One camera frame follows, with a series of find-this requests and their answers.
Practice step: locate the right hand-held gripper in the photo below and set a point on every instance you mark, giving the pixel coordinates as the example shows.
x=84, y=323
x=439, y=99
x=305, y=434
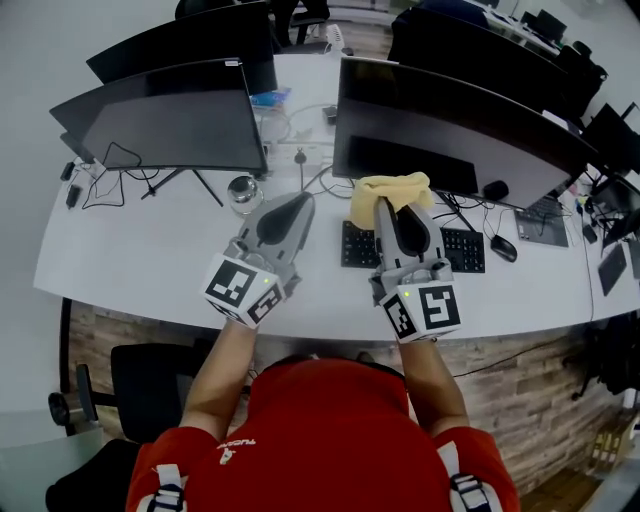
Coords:
x=435, y=312

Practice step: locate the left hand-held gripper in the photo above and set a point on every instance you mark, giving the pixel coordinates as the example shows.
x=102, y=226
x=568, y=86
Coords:
x=230, y=285

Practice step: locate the yellow cloth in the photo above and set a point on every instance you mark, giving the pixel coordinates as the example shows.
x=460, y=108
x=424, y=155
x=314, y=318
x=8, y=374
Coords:
x=380, y=187

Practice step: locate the black curved monitor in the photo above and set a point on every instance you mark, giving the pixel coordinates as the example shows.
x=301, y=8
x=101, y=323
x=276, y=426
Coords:
x=175, y=125
x=450, y=115

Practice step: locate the person's left forearm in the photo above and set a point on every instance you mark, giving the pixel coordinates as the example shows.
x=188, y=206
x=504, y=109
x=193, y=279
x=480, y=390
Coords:
x=215, y=375

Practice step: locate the person's right forearm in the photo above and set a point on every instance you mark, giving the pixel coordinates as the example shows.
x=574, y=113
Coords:
x=430, y=385

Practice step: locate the black monitor back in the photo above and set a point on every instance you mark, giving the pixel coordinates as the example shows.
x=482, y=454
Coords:
x=200, y=35
x=475, y=50

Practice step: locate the dark grey monitor back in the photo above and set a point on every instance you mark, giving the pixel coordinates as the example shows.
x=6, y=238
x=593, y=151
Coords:
x=612, y=140

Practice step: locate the black far desk monitor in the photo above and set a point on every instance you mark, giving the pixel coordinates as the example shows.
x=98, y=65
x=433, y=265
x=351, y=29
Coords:
x=545, y=25

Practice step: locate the clear bottle with metal lid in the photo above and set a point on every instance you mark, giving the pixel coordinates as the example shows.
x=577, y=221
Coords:
x=245, y=192

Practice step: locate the black power plug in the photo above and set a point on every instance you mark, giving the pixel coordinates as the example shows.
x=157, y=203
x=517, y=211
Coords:
x=300, y=156

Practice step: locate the white power strip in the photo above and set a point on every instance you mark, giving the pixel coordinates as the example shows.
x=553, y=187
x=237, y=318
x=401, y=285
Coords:
x=315, y=155

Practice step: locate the black computer mouse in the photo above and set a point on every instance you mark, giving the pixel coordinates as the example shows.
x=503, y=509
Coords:
x=504, y=248

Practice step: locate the blue packet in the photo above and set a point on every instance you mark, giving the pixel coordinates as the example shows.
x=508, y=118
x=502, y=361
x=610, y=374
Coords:
x=272, y=97

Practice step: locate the grey laptop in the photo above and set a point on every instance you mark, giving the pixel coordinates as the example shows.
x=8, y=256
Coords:
x=542, y=227

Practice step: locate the person's legs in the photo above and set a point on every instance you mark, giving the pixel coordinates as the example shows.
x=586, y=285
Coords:
x=285, y=362

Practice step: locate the small black keyboard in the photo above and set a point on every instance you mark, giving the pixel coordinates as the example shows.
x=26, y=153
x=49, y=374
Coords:
x=612, y=270

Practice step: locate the black office chair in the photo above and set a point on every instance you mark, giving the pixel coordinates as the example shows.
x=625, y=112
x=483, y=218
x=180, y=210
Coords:
x=610, y=355
x=582, y=80
x=150, y=385

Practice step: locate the small black adapter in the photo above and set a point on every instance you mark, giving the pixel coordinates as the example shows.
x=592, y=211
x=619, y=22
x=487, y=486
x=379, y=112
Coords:
x=66, y=171
x=73, y=196

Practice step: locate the black tripod stand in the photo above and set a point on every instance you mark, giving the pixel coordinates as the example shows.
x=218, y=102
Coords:
x=620, y=215

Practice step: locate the person's red shirt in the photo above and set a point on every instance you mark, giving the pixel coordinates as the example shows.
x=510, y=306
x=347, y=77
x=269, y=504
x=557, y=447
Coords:
x=325, y=440

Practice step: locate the black desk leg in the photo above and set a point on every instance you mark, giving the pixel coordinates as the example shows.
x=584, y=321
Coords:
x=66, y=345

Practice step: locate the printed cardboard box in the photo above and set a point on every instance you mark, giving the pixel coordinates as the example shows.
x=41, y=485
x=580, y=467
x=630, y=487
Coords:
x=611, y=450

